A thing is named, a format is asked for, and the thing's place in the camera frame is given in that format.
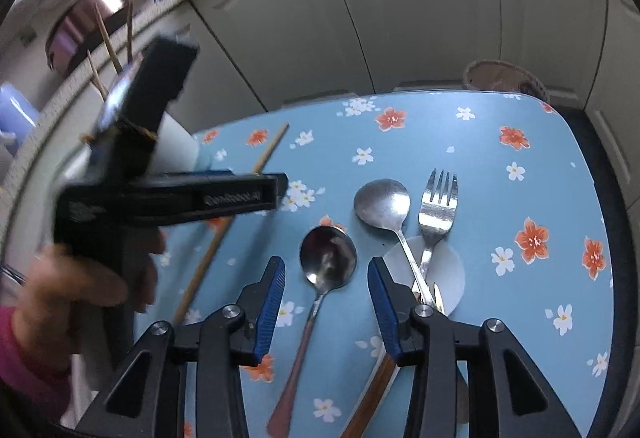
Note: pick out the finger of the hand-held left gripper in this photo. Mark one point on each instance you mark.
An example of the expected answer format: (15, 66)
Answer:
(215, 172)
(275, 195)

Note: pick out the white rice paddle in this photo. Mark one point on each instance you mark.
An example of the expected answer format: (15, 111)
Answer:
(447, 273)

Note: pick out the patterned wooden chopstick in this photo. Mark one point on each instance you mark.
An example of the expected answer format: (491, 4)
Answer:
(107, 38)

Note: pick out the person's left hand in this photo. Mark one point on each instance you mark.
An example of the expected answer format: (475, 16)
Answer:
(75, 278)

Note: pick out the woven floor basket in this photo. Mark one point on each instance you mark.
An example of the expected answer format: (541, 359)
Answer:
(500, 78)

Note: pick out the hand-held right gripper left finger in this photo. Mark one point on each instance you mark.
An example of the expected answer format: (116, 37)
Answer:
(270, 308)

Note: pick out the person's left forearm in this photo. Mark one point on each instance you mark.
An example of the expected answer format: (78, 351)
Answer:
(30, 358)

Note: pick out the steel fork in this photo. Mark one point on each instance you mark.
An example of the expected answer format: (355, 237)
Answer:
(437, 213)

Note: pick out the plain steel spoon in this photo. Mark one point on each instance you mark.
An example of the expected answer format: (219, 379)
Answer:
(382, 205)

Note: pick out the white cabinet door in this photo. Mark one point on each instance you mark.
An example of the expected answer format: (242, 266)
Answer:
(220, 68)
(617, 83)
(555, 18)
(420, 8)
(280, 28)

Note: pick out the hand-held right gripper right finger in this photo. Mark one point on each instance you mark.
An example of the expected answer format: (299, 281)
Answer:
(385, 308)

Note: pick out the blue plastic kettle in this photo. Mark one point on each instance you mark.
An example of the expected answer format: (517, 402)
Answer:
(15, 113)

